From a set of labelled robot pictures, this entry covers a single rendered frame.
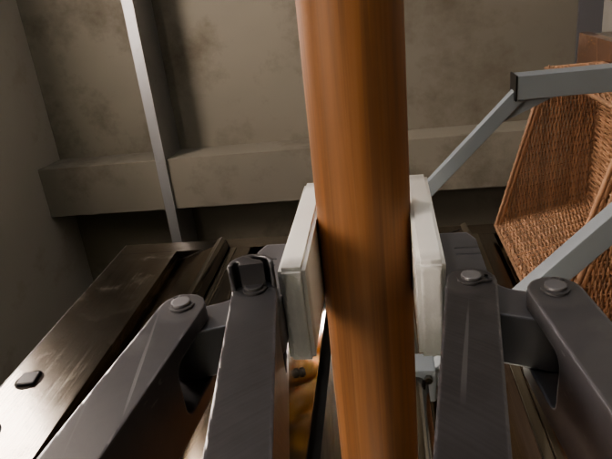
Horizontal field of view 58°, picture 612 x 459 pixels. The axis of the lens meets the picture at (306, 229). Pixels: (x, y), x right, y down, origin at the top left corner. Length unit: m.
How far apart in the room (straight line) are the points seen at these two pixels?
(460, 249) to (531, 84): 0.86
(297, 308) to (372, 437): 0.07
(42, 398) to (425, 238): 1.31
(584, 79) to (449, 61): 2.28
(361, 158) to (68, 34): 3.57
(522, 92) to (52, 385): 1.18
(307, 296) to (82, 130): 3.64
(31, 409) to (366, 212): 1.29
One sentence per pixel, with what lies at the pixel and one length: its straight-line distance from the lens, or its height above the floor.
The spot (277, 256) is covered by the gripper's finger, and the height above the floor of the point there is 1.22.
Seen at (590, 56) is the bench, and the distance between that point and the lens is 1.83.
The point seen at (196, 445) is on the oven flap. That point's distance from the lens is 1.18.
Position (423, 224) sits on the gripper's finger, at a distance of 0.17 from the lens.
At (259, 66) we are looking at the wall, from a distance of 3.33.
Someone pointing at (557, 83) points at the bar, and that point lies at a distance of 1.04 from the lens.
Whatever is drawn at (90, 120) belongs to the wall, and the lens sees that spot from 3.73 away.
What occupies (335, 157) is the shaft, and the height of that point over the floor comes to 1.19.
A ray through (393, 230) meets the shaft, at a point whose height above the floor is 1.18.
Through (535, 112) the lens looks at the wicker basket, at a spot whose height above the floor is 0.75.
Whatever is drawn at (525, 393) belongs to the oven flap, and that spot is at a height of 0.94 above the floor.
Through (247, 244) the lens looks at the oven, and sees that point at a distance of 1.87.
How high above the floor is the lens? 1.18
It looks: 8 degrees up
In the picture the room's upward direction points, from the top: 93 degrees counter-clockwise
